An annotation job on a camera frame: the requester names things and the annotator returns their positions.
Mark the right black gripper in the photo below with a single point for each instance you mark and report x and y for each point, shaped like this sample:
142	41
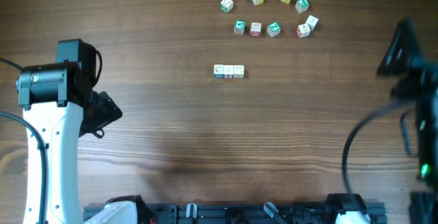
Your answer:
427	66

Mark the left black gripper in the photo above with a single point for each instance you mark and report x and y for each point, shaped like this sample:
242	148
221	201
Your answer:
106	113

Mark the blue edged wooden block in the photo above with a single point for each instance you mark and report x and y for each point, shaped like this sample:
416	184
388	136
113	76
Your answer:
218	70

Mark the red I wooden block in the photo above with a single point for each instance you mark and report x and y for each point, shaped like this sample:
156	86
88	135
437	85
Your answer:
228	71

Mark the cream wooden block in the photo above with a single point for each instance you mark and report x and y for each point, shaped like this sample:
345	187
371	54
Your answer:
238	71

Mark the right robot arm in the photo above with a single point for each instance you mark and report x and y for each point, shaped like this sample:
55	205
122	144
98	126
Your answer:
418	125

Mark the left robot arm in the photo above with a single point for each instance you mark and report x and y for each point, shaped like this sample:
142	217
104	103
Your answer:
59	106

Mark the plain wooden block right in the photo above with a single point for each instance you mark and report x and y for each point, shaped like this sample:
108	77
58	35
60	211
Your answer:
312	22

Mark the red A wooden block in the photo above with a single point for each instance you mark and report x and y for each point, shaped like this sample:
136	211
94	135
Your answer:
303	30

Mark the green E wooden block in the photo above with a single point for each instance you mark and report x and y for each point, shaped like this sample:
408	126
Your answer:
302	5

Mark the green Z wooden block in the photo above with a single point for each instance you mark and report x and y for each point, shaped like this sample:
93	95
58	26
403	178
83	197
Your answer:
273	29

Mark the red U wooden block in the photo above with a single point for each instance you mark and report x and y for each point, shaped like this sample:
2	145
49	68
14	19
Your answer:
255	29

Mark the green V wooden block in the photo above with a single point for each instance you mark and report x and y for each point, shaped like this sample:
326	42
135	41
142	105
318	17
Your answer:
239	27

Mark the green edged block far left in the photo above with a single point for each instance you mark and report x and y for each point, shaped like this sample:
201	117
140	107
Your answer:
226	5

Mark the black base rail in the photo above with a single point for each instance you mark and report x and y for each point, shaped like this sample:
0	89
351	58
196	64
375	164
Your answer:
296	213

